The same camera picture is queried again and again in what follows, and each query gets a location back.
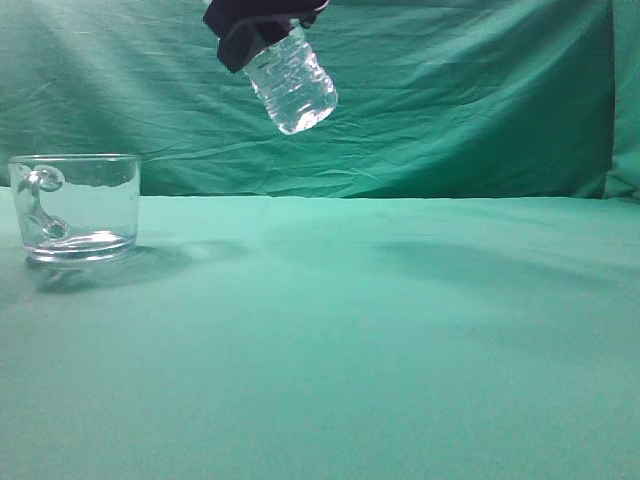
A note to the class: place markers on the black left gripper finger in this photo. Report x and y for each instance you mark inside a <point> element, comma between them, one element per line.
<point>245,28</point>

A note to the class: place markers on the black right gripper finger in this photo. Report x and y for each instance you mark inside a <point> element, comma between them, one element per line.
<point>307,22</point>

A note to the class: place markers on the clear plastic water bottle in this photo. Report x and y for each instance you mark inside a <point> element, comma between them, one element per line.
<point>296,91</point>

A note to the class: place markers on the green backdrop cloth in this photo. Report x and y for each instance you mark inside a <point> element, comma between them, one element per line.
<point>448,99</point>

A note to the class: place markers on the clear glass mug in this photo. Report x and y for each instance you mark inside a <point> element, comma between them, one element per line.
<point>77,207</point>

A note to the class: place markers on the green table cloth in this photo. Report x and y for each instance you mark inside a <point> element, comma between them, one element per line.
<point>291,338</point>

